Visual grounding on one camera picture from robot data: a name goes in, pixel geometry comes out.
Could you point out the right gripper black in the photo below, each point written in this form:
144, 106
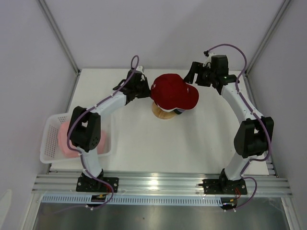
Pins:
196, 68

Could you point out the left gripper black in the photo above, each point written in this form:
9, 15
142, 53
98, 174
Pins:
147, 92

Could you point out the red LA baseball cap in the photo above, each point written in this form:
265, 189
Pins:
170, 91

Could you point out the dark green baseball cap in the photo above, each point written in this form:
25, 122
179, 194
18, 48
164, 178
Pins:
178, 111

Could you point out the pink baseball cap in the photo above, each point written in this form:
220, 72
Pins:
68, 153

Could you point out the white baseball cap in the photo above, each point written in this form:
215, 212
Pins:
168, 110

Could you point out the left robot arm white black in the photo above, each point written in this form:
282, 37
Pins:
84, 132

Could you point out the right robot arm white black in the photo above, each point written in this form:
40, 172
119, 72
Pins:
254, 134

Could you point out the wooden hat stand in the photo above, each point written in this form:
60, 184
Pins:
159, 113

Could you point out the white plastic bin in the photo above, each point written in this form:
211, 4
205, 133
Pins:
50, 151

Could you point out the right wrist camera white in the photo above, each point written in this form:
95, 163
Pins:
208, 55

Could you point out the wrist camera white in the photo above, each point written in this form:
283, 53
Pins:
139, 69
208, 55

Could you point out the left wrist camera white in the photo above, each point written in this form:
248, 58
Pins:
139, 69

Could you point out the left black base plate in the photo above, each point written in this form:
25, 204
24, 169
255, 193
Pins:
86, 184

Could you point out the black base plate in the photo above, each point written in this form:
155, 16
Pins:
220, 187
86, 184

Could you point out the right aluminium corner post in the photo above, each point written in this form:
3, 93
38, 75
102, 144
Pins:
282, 10

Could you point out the aluminium corner post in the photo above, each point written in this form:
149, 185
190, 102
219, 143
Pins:
282, 10
58, 34

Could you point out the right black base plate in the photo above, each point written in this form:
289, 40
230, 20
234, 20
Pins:
220, 187

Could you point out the left aluminium corner post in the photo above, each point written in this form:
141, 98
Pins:
58, 34

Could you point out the aluminium mounting rail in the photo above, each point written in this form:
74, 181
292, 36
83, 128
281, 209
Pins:
158, 184

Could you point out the white slotted cable duct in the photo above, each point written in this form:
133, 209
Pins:
134, 200

